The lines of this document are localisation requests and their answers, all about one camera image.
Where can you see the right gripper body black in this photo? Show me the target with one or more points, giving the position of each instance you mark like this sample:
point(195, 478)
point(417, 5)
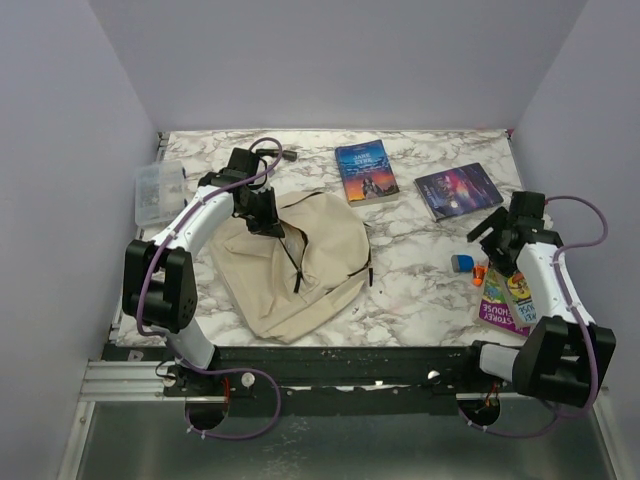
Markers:
point(500, 257)

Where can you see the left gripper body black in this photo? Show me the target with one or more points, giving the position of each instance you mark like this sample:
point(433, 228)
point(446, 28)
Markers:
point(242, 209)

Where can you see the orange small sharpener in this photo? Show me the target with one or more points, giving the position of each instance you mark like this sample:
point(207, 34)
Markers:
point(478, 274)

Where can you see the blue eraser box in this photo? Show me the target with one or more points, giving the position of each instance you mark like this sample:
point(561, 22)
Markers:
point(462, 263)

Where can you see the beige student backpack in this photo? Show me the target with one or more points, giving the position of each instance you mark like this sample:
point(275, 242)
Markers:
point(286, 288)

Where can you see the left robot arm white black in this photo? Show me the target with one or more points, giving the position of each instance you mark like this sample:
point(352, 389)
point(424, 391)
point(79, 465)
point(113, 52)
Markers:
point(159, 286)

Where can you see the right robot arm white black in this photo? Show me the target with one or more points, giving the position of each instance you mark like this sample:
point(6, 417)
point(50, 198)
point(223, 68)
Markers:
point(566, 355)

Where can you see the black cylindrical tool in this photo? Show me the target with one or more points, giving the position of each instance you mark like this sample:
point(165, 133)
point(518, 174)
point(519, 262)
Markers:
point(289, 155)

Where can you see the dark purple book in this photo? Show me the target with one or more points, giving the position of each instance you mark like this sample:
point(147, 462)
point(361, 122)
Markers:
point(458, 191)

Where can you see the Treehouse book blue cover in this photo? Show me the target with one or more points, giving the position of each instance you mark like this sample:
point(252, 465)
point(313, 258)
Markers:
point(518, 298)

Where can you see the clear plastic organizer box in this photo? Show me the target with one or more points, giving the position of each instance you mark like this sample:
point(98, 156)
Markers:
point(160, 193)

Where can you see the Treehouse book purple cover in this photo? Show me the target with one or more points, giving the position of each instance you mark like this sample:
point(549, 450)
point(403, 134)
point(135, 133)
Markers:
point(493, 309)

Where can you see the Jane Eyre blue book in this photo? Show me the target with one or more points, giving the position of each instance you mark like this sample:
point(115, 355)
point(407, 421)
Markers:
point(366, 173)

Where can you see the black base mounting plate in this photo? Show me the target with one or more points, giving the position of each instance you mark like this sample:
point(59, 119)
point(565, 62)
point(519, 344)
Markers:
point(329, 404)

